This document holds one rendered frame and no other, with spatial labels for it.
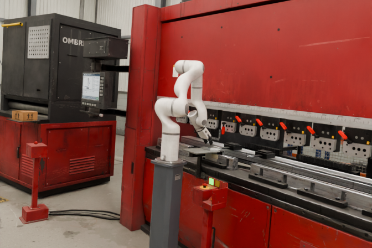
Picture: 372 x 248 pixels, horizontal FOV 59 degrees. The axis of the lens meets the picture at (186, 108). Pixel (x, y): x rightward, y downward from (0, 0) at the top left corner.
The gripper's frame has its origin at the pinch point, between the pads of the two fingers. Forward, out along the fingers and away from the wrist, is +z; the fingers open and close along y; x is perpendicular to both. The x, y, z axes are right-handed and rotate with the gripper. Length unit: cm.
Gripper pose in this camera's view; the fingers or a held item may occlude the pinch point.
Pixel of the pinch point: (208, 141)
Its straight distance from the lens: 278.2
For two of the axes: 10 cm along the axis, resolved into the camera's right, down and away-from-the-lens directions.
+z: 4.4, 7.7, 4.6
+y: -6.3, -0.9, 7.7
